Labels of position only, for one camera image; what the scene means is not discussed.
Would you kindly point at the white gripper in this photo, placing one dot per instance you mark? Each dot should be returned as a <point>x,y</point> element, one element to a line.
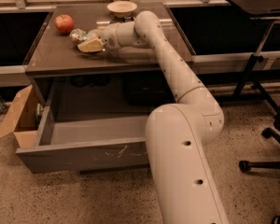
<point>109,37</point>

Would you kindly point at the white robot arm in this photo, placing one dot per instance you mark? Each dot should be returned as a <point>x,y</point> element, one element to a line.
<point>175,133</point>

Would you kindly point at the grey drawer cabinet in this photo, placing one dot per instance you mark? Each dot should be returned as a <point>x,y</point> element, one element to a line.
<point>84,59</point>

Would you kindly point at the open grey top drawer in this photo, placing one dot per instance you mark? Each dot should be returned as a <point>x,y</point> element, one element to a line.
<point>87,129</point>

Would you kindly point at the red apple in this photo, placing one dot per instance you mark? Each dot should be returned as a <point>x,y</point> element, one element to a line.
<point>64,24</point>

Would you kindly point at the black remote control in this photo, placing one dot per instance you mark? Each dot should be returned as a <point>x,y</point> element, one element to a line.
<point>130,18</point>

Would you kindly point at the white ceramic bowl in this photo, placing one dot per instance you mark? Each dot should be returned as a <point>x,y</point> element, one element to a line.
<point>122,9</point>

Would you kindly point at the dark shoes under cabinet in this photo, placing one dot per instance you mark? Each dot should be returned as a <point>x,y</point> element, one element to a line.
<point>90,80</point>

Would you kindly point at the black bag under cabinet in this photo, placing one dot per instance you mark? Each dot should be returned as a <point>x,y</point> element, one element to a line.
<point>146,88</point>

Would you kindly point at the cardboard box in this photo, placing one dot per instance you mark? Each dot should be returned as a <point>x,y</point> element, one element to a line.
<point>20,119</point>

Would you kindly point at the black side table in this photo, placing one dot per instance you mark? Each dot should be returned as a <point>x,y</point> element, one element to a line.
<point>265,11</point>

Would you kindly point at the black office chair base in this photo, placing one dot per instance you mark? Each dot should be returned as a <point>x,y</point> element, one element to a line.
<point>269,157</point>

